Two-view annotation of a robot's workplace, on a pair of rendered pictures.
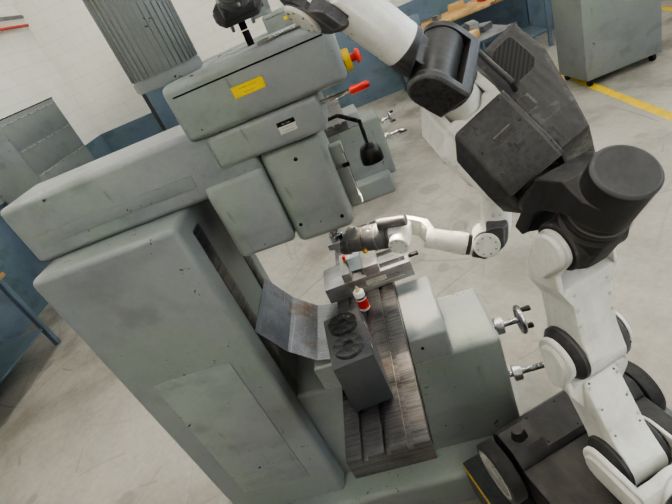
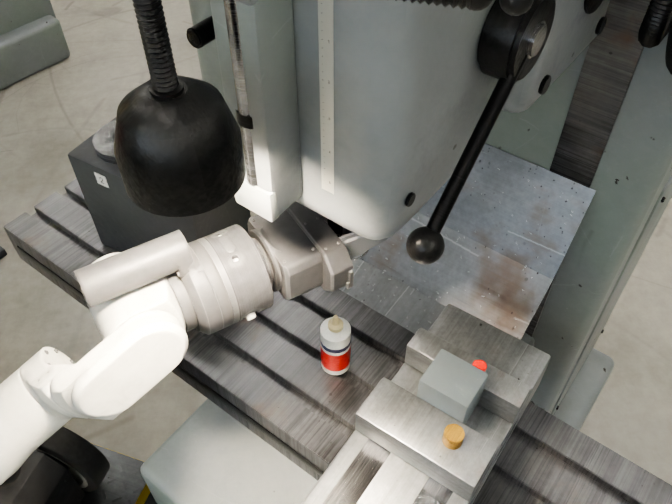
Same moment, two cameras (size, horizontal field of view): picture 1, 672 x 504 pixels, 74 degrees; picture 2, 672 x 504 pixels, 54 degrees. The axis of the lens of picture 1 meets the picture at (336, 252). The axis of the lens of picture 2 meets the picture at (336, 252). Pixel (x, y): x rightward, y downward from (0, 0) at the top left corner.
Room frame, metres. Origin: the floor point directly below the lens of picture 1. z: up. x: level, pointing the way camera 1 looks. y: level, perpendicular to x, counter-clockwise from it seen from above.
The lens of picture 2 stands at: (1.57, -0.46, 1.71)
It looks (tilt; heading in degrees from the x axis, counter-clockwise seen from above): 48 degrees down; 116
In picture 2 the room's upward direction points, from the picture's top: straight up
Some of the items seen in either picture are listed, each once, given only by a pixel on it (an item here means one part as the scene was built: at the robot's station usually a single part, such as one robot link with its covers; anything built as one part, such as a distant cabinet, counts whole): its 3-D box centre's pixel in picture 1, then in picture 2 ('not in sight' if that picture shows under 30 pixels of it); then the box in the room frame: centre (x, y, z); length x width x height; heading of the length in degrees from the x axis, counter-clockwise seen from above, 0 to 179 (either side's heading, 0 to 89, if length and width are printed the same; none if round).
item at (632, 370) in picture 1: (633, 388); not in sight; (0.90, -0.72, 0.50); 0.20 x 0.05 x 0.20; 7
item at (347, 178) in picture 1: (346, 174); (258, 89); (1.35, -0.13, 1.45); 0.04 x 0.04 x 0.21; 79
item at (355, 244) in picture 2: not in sight; (363, 244); (1.39, -0.04, 1.22); 0.06 x 0.02 x 0.03; 57
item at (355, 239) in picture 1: (362, 239); (269, 259); (1.32, -0.10, 1.22); 0.13 x 0.12 x 0.10; 148
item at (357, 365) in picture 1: (356, 356); (166, 200); (1.02, 0.07, 1.03); 0.22 x 0.12 x 0.20; 176
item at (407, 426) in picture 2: (369, 259); (424, 436); (1.51, -0.11, 1.02); 0.15 x 0.06 x 0.04; 171
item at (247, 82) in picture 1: (259, 75); not in sight; (1.37, -0.01, 1.81); 0.47 x 0.26 x 0.16; 79
